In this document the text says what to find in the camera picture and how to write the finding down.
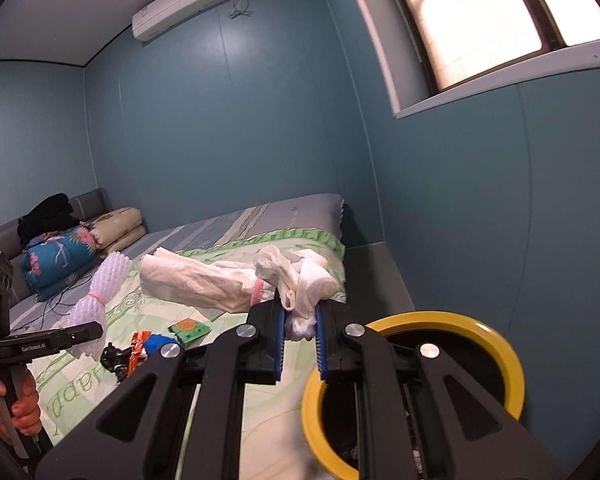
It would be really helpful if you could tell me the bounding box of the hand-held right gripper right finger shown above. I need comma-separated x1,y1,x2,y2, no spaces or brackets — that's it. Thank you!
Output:
315,302,563,480

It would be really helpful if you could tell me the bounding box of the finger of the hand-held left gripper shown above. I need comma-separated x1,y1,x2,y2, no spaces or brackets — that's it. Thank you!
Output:
59,322,104,349

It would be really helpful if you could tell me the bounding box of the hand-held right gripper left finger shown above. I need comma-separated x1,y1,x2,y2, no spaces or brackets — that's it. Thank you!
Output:
35,300,284,480

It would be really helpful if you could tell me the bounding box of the white plastic bag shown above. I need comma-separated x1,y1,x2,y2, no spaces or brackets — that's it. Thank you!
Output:
254,246,339,339

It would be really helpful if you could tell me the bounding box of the white foam fruit net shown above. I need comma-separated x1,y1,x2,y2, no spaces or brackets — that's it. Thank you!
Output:
62,252,132,361

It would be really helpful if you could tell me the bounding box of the yellow rimmed trash bin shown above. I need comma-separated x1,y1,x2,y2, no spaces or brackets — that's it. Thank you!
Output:
301,310,526,480

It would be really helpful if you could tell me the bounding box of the person's left hand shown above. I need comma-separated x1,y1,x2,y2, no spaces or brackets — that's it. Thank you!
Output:
0,373,42,440

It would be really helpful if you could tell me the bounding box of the small black plastic bag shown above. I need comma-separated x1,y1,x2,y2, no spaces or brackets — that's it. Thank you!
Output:
100,342,131,377

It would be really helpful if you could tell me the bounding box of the orange snack wrapper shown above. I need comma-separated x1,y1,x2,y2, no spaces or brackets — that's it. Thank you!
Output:
127,331,152,379

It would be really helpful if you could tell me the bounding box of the green floral blanket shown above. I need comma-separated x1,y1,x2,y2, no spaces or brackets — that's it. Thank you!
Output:
30,230,349,461

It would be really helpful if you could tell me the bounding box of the blue floral folded quilt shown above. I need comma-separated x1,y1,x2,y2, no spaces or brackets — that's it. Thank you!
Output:
21,226,101,303

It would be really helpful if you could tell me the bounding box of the blue plastic scrap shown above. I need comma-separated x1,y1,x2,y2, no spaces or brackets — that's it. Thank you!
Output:
145,334,181,361

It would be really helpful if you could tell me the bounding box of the green packet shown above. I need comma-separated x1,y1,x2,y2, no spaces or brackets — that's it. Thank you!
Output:
168,318,211,346

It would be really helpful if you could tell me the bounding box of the black clothes pile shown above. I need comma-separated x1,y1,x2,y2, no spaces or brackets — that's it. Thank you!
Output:
17,193,81,249

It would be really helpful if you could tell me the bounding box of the beige folded quilt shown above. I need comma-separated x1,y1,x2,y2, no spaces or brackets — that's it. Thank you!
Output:
82,206,147,255

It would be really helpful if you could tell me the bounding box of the grey padded headboard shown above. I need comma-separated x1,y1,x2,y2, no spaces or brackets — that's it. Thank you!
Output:
0,187,148,306

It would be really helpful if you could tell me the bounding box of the white air conditioner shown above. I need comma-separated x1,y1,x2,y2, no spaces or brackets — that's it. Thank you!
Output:
131,0,227,41

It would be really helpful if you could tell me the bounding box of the brown framed window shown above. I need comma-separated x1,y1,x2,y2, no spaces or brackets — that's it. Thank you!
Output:
337,0,600,120

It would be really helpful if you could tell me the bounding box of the black cable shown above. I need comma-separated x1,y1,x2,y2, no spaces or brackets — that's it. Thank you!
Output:
39,260,102,322

